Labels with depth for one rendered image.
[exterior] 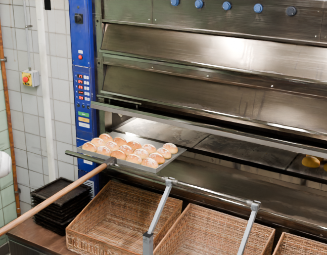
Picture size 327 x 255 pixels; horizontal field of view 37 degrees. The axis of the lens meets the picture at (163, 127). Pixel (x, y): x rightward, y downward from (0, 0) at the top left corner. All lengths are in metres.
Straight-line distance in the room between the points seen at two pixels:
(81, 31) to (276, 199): 1.54
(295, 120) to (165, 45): 0.84
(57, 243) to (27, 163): 0.88
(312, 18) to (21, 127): 2.24
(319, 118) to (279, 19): 0.53
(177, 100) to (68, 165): 1.09
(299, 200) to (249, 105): 0.58
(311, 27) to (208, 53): 0.56
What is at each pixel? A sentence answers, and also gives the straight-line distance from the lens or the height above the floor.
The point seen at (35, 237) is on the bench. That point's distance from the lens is 3.33.
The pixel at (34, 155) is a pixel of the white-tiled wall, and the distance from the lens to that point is 3.81.
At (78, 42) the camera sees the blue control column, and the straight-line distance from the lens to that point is 3.19.
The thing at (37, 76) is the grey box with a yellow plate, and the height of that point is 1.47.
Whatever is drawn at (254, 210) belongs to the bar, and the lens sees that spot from 2.46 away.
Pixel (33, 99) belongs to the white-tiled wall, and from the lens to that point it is 3.63.
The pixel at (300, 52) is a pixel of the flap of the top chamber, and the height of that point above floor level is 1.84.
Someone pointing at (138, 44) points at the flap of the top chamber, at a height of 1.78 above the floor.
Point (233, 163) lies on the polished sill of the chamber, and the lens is 2.85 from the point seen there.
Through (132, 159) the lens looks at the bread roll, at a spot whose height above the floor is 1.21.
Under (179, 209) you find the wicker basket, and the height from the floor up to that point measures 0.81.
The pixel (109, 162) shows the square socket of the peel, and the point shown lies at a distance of 2.76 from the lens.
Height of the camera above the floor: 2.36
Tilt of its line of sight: 21 degrees down
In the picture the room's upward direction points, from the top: 1 degrees clockwise
